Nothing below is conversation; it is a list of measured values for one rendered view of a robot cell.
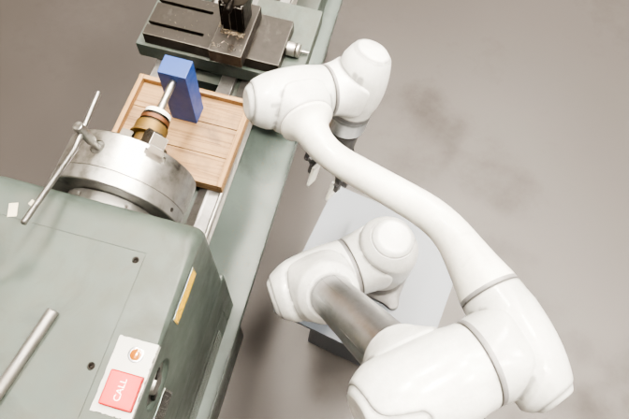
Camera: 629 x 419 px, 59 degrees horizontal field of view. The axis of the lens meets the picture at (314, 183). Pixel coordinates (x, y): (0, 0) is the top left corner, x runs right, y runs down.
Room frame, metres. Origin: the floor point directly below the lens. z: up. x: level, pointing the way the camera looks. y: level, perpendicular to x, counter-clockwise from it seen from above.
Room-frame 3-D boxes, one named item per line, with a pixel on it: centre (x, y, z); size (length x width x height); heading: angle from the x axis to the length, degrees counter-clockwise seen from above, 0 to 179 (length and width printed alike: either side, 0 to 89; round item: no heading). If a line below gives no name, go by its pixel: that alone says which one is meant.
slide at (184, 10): (1.15, 0.35, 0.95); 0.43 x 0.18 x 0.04; 82
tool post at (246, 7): (1.13, 0.29, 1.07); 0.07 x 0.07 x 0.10; 82
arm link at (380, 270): (0.48, -0.20, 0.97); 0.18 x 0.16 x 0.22; 120
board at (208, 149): (0.81, 0.41, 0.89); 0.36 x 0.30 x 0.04; 82
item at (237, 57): (1.11, 0.29, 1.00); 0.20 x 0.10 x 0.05; 172
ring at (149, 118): (0.69, 0.43, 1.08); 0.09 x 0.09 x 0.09; 82
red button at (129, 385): (0.07, 0.30, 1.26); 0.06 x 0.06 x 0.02; 82
